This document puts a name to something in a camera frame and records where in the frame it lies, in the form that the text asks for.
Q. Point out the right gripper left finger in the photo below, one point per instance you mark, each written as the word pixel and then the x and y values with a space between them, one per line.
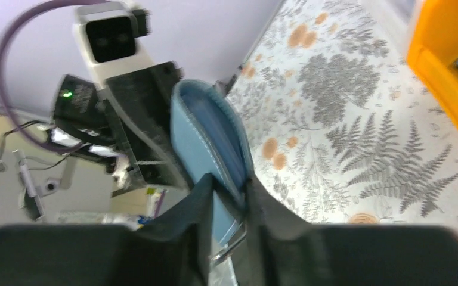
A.
pixel 172 249

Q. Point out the yellow card storage bin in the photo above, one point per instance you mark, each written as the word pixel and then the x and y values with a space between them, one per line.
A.
pixel 433 52

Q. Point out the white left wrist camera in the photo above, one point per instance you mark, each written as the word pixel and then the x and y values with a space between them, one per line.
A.
pixel 107 34

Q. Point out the blue card holder wallet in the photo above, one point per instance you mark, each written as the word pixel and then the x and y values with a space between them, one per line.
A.
pixel 209 137

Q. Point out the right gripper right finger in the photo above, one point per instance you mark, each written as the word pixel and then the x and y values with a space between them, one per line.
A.
pixel 284 249

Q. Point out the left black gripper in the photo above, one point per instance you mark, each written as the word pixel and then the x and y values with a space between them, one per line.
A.
pixel 131 116

